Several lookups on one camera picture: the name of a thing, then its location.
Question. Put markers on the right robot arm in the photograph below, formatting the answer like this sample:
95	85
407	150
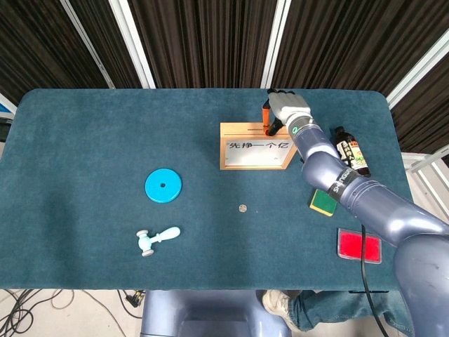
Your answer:
368	200

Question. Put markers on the wooden money box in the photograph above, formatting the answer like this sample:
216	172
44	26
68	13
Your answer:
245	128

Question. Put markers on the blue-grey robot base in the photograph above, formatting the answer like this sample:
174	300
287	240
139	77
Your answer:
196	312

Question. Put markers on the blue jeans leg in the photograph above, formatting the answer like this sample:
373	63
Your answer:
333	305

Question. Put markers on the thin grey metal pole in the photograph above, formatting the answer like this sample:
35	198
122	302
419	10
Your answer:
87	42

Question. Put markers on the blue disc with hole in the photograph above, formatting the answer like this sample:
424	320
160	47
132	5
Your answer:
170	189

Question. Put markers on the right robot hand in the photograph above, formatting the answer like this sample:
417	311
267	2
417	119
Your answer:
289	105

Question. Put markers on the white slanted metal beam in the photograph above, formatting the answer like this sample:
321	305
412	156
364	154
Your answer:
421	68

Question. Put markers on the dark pleated curtain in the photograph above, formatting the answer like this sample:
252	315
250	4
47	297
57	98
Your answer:
210	42

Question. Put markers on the blue velvet table cloth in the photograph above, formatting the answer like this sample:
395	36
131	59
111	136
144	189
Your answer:
105	140

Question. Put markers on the beige shoe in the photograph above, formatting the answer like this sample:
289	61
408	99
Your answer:
277	302

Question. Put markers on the red card in clear case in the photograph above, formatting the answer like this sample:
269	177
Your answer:
350	244

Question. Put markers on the black power plug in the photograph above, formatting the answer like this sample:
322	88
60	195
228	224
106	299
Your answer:
135	298

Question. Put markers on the aluminium rail frame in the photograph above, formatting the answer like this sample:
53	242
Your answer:
412	163

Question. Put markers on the light blue toy hammer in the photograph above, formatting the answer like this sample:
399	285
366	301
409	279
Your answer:
168	232

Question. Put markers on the green and yellow sponge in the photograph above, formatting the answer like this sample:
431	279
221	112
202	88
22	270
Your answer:
321	205

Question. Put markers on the wide white metal pole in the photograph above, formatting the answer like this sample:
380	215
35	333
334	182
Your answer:
133	42

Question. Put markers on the silver coin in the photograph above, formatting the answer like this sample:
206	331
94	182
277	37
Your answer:
242	208

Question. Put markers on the white and blue box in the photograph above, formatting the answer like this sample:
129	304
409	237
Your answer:
5	110

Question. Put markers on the dark sauce bottle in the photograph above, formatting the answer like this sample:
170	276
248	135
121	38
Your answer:
354	151

